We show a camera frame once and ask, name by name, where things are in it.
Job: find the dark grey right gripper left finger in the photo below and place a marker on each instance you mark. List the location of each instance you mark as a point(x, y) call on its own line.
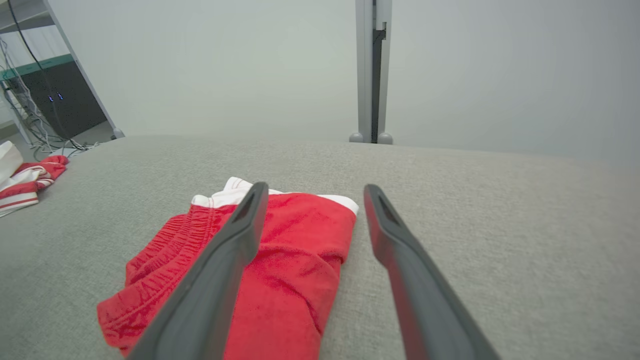
point(215, 280)

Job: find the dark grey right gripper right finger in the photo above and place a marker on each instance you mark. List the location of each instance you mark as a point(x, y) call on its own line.
point(420, 300)

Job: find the red shorts with white trim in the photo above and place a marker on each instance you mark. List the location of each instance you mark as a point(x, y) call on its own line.
point(295, 280)

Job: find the red white striped garment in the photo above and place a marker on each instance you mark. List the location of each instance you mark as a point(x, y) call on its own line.
point(27, 185)

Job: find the black cabinet with blue lights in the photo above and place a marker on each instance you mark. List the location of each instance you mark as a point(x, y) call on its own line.
point(75, 107)

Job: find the white cloth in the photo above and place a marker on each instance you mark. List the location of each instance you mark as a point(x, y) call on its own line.
point(9, 160)

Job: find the grey metal shelf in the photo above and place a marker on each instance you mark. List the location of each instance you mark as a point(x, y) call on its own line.
point(22, 15)

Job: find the grey metal partition post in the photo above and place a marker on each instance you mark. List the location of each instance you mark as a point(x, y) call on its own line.
point(363, 70)

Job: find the grey partition end frame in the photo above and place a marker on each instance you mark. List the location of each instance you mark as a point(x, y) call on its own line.
point(82, 70)

